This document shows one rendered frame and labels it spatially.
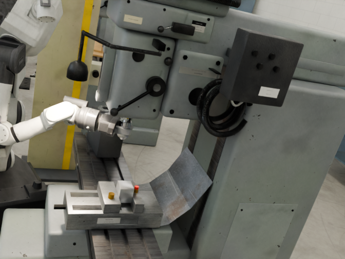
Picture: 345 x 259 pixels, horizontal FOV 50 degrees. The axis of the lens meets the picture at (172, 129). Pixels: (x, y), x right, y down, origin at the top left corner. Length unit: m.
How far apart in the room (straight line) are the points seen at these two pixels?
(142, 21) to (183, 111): 0.36
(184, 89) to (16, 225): 0.90
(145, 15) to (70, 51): 1.93
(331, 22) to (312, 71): 5.34
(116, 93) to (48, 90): 1.93
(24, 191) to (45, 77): 1.25
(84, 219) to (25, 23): 0.77
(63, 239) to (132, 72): 0.68
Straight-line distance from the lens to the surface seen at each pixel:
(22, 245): 1.62
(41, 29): 1.57
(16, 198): 2.13
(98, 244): 1.33
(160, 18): 1.26
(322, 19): 7.12
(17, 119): 2.01
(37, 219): 1.74
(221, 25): 1.35
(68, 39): 3.10
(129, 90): 1.31
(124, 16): 1.23
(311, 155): 1.62
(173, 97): 1.34
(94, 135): 1.89
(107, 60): 1.35
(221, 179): 1.48
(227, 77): 1.16
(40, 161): 3.48
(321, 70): 1.63
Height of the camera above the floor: 1.80
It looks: 21 degrees down
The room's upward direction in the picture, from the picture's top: 14 degrees clockwise
